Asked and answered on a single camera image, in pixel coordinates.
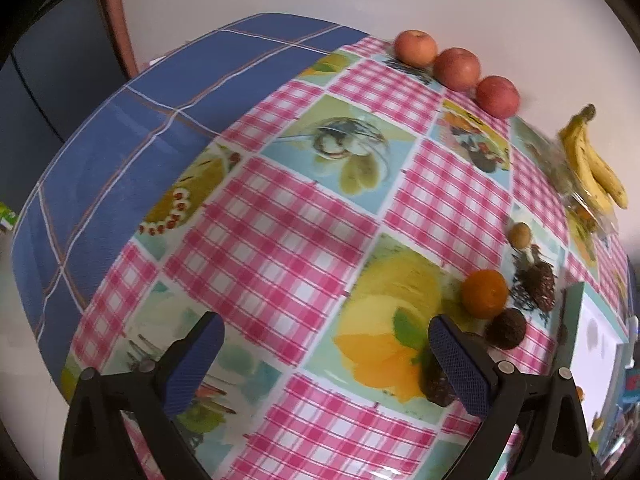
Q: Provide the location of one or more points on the clear plastic food container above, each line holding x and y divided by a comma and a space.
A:
575, 200

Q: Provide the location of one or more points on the yellow banana bunch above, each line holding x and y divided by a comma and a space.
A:
592, 170

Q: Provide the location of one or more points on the pink checked printed tablecloth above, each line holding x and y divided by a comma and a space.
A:
280, 240

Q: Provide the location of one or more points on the large wrinkled brown date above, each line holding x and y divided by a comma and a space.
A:
434, 385

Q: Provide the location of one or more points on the white plastic device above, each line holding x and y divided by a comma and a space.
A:
633, 332

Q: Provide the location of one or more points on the dark blue cabinet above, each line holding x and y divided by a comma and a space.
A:
45, 85

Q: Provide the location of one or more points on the long wrinkled brown date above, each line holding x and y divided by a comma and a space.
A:
542, 285

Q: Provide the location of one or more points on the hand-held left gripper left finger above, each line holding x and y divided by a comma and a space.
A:
192, 360

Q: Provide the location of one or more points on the round wrinkled brown date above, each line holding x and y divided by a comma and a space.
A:
506, 328

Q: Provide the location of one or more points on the red apple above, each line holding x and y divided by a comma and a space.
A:
414, 47
456, 69
497, 96

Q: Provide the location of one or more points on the small tan longan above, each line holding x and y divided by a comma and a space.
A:
520, 235

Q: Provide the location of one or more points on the green printed box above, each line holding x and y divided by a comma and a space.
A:
5, 217

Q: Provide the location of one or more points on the white cardboard tray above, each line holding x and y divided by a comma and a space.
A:
595, 360

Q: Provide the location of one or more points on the blue checked cloth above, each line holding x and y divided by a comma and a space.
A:
125, 160

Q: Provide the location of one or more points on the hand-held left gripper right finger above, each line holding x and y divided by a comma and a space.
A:
457, 365

